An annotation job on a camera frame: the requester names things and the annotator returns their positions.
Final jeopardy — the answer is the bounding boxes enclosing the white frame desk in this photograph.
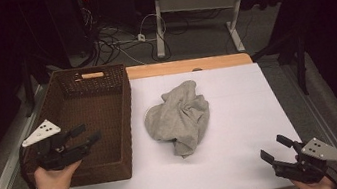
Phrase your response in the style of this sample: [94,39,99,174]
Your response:
[141,0,298,67]

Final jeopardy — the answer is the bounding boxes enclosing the grey cloth garment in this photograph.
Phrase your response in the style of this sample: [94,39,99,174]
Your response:
[138,77,218,164]

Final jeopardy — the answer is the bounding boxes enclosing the person's left hand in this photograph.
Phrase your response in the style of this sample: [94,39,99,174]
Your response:
[32,159,87,189]

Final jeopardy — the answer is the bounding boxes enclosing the person's right hand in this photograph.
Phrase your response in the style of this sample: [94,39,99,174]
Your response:
[291,173,337,189]

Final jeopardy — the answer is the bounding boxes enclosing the black computer tower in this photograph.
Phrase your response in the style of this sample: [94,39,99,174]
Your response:
[47,0,99,64]

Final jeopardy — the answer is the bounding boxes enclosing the black floor stand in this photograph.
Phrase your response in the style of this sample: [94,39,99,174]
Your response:
[246,25,314,103]

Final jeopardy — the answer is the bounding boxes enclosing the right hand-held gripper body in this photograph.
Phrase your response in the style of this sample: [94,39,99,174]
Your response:
[269,133,337,189]

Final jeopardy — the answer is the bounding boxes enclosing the brown woven basket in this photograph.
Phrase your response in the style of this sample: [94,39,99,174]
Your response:
[6,59,145,189]

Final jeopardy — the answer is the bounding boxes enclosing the tangle of floor cables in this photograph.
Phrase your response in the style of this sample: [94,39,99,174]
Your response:
[78,0,199,73]

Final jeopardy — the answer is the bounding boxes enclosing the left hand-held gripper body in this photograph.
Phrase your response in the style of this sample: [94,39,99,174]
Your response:
[18,113,94,175]

